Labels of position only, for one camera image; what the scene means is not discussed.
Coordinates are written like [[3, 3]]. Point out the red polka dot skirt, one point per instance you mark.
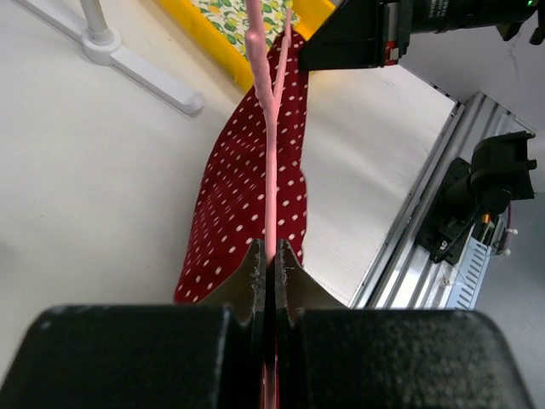
[[230, 209]]

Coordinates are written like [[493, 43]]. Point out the pink wire hanger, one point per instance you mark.
[[270, 288]]

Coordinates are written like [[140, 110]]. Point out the lemon print cloth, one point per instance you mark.
[[230, 19]]

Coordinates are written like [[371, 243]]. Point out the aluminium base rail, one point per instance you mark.
[[402, 276]]

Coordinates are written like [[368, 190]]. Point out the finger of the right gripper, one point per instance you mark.
[[346, 40]]

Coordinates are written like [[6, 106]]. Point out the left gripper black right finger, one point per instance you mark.
[[296, 292]]

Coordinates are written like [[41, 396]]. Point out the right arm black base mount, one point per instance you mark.
[[465, 195]]

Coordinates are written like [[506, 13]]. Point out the white slotted cable duct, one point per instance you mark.
[[470, 276]]

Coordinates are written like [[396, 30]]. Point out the yellow plastic tray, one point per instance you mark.
[[306, 18]]

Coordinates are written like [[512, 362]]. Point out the clothes rack metal white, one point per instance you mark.
[[104, 47]]

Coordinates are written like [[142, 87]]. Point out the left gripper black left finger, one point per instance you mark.
[[242, 298]]

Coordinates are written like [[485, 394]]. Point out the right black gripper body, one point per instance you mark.
[[398, 20]]

